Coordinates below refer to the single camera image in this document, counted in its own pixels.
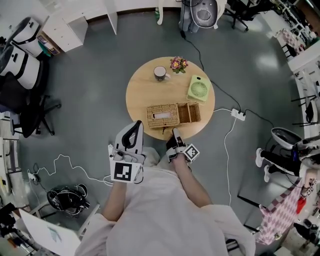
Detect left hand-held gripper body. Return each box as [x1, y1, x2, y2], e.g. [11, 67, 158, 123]
[107, 142, 147, 185]

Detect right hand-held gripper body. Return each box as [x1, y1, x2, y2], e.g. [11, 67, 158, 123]
[165, 142, 201, 165]

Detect wicker tissue box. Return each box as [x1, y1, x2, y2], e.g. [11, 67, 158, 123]
[145, 101, 202, 129]

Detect person's right forearm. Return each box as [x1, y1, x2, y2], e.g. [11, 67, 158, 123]
[171, 155, 214, 209]

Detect person's left forearm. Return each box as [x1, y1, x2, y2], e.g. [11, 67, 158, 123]
[100, 181, 129, 223]

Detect round wooden table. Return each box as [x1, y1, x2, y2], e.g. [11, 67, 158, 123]
[125, 56, 216, 140]

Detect green desk fan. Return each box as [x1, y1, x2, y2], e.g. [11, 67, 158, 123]
[187, 74, 210, 104]

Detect person's pale pink garment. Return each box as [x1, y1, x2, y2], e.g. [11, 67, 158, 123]
[74, 146, 258, 256]

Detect white shoe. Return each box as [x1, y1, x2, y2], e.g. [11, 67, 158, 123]
[263, 164, 273, 183]
[255, 147, 265, 168]

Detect grey and white mug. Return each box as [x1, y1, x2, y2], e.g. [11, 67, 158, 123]
[153, 65, 172, 82]

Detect potted pink flowers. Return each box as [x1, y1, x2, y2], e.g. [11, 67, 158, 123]
[169, 56, 189, 75]

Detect small white power strip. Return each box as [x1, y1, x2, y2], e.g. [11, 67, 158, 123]
[27, 170, 42, 183]

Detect white and grey device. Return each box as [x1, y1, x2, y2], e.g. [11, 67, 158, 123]
[270, 127, 303, 151]

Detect white board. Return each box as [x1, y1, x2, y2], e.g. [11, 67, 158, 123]
[18, 208, 82, 256]

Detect black office chair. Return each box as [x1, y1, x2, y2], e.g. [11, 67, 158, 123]
[0, 58, 62, 139]

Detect pink checkered tablecloth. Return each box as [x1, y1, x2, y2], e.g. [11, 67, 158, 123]
[256, 176, 305, 246]

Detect white drawer cabinet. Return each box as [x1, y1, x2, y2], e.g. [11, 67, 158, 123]
[41, 14, 89, 53]

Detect white and black robot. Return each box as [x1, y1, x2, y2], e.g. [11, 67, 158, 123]
[0, 45, 41, 90]
[10, 16, 43, 57]

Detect white robot with grey face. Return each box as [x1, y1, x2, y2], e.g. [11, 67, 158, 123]
[189, 0, 221, 29]

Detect white desk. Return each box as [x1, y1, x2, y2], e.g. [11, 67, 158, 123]
[286, 44, 320, 141]

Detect black swivel chair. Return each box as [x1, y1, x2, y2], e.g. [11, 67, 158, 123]
[224, 0, 262, 32]

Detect long white power cable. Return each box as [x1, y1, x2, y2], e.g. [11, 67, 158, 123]
[223, 117, 238, 207]

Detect thin white cable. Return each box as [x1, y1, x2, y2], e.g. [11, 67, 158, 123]
[26, 154, 115, 187]

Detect long black power cable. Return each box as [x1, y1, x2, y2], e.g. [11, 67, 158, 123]
[180, 28, 242, 113]

